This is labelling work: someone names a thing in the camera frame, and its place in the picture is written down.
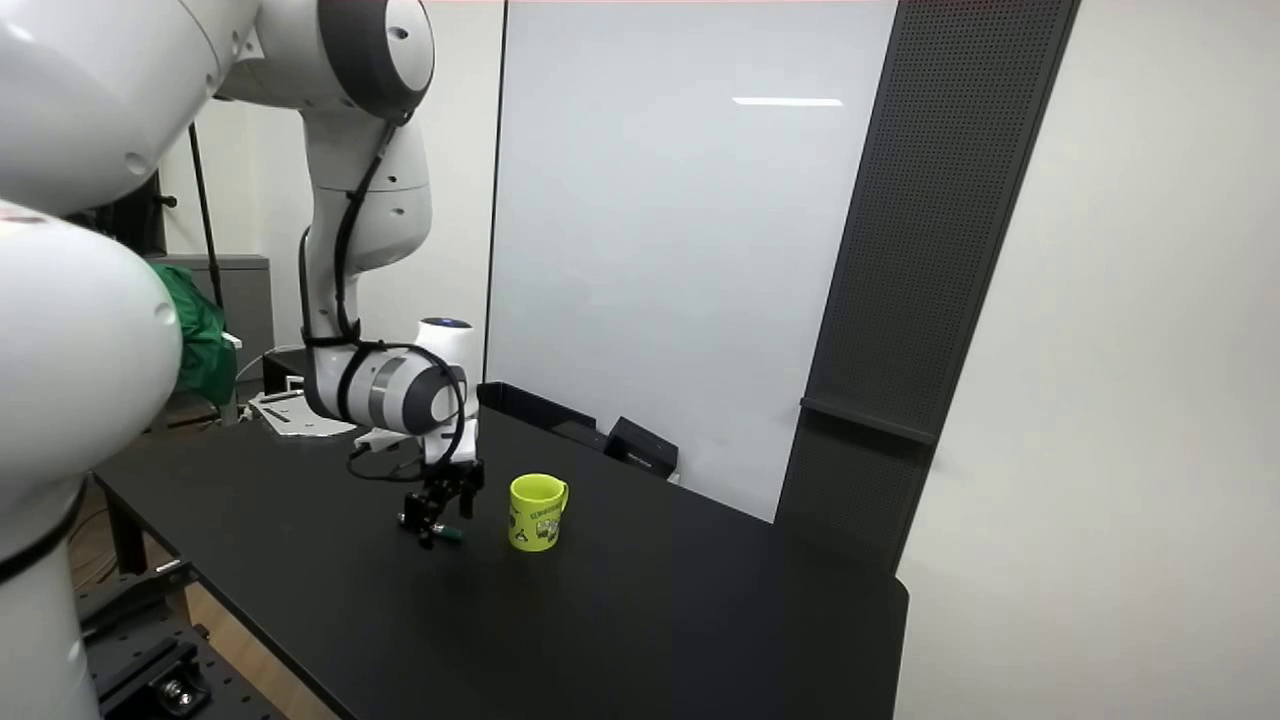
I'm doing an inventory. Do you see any long black panel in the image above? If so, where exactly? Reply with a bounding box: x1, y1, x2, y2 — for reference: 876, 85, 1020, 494
471, 379, 609, 454

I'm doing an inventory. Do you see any black vertical column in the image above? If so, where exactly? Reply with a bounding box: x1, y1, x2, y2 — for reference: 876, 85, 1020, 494
772, 0, 1087, 581

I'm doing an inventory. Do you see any green cloth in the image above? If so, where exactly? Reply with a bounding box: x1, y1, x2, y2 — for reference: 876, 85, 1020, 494
150, 260, 243, 411

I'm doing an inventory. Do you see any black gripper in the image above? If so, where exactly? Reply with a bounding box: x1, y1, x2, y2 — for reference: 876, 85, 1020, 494
395, 461, 489, 551

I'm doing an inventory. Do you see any large whiteboard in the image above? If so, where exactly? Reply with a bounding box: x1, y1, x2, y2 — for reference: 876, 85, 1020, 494
483, 0, 902, 528

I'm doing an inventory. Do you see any small black box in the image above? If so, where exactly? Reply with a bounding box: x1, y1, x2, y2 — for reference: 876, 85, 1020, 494
599, 416, 684, 479

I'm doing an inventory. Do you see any white flat mounting plate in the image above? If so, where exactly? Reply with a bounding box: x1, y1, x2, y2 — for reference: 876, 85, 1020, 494
240, 389, 358, 445

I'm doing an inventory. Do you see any yellow-green plastic cup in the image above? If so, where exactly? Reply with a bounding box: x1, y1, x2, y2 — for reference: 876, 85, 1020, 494
504, 467, 571, 561

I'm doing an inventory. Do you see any black table leg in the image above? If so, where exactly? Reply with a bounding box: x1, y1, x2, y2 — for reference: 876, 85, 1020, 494
104, 482, 150, 581

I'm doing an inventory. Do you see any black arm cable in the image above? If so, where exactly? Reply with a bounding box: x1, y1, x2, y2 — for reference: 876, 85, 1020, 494
294, 117, 471, 489

